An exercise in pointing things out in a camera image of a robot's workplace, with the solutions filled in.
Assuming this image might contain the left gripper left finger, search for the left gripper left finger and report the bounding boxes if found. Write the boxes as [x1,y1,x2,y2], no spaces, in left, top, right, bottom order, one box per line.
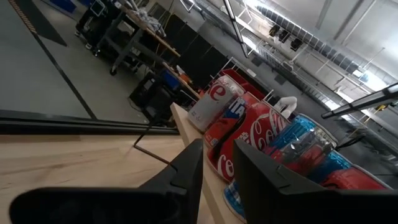
[8,138,205,224]

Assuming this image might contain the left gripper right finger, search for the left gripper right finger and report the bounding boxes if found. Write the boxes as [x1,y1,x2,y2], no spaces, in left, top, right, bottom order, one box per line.
[232,139,398,224]

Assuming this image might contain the red Coca-Cola can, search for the red Coca-Cola can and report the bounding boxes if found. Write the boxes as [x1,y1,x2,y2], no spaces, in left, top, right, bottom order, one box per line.
[206,101,292,184]

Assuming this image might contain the red energy drink can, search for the red energy drink can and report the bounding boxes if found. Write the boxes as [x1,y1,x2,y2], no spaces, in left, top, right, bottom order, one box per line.
[318,164,393,191]

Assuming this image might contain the silver Diet Coke can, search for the silver Diet Coke can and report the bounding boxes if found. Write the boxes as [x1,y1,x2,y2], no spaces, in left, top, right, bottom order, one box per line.
[187,73,247,133]

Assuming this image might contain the white plastic object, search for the white plastic object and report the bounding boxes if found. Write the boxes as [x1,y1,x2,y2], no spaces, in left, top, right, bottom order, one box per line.
[273,95,299,119]

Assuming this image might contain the black computer tower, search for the black computer tower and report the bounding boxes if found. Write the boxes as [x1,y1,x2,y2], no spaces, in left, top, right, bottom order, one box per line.
[129,73,175,124]

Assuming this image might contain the black overhead beam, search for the black overhead beam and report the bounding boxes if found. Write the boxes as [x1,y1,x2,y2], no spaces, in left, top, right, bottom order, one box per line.
[221,0,250,59]
[321,82,398,119]

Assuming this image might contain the black partition panels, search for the black partition panels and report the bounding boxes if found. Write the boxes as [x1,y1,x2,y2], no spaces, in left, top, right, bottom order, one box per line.
[164,14,233,91]

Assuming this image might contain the grey workbench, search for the grey workbench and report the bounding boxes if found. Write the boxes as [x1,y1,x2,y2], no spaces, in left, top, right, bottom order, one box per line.
[74,0,183,77]

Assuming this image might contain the dark mat with hazard stripes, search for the dark mat with hazard stripes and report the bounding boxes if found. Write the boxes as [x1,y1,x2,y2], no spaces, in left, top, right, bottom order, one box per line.
[7,0,68,48]

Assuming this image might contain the blue storage bins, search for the blue storage bins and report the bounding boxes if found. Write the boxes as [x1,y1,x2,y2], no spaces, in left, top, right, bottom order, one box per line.
[49,0,94,14]

